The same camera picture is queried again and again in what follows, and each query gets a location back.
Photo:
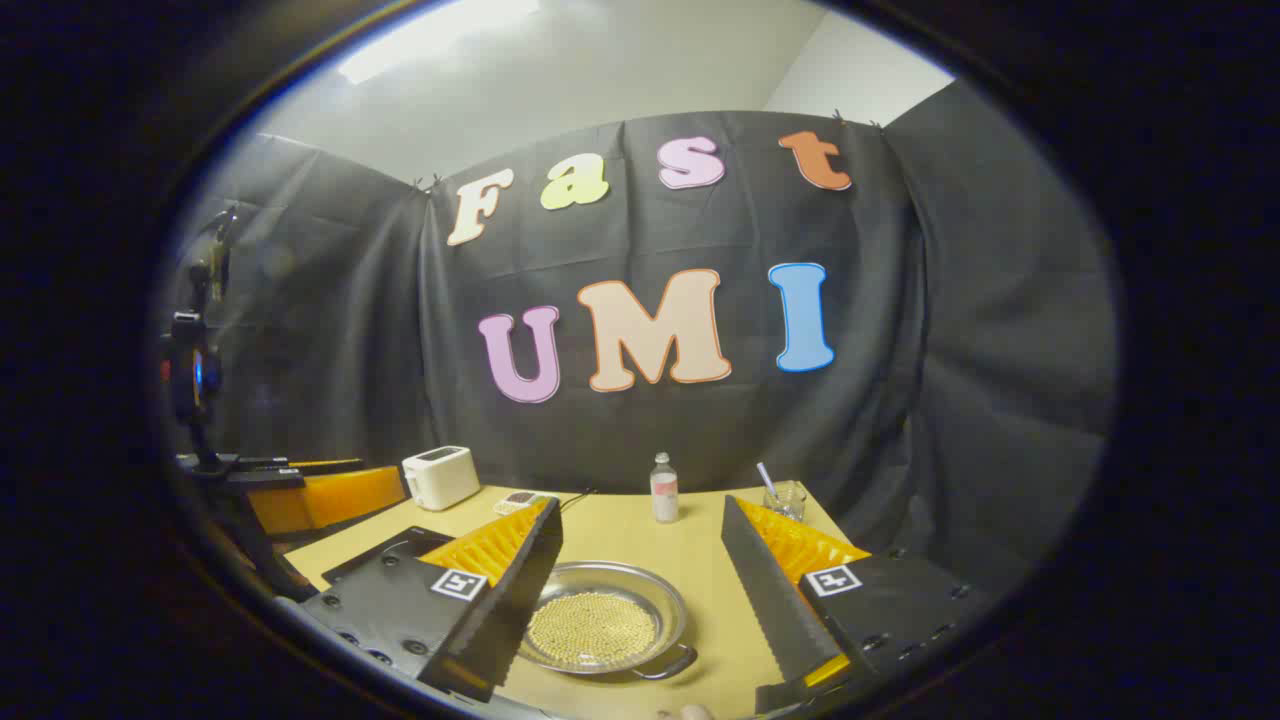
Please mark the clear bottle with pink label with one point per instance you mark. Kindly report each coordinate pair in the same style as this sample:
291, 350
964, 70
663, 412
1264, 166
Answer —
664, 495

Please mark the white toaster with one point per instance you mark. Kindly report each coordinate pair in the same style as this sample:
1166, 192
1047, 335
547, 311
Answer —
440, 480

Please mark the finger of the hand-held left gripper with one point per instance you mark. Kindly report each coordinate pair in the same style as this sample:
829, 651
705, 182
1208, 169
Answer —
300, 465
330, 500

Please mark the striped straw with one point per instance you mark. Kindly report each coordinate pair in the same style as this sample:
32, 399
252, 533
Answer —
767, 478

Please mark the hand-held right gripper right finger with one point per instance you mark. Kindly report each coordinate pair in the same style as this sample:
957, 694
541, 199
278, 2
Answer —
780, 610

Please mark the pile of yellow soybeans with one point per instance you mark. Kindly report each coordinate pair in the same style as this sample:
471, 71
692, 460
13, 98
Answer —
592, 630

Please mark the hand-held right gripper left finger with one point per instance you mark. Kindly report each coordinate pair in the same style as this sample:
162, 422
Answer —
500, 620

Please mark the white divided dish of beans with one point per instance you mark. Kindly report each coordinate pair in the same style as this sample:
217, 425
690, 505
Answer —
515, 502

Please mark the black induction cooktop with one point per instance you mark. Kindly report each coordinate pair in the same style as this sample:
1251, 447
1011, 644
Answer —
385, 555

